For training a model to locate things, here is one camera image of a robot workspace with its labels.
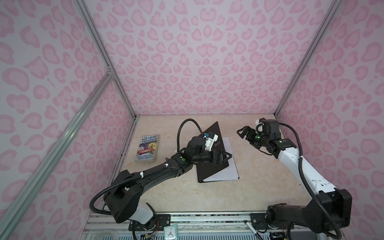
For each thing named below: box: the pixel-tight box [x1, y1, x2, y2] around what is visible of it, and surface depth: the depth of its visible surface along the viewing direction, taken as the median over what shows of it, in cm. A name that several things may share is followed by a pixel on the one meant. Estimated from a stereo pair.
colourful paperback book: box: [134, 134, 159, 162], surface depth 100 cm
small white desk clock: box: [163, 224, 178, 240], surface depth 70 cm
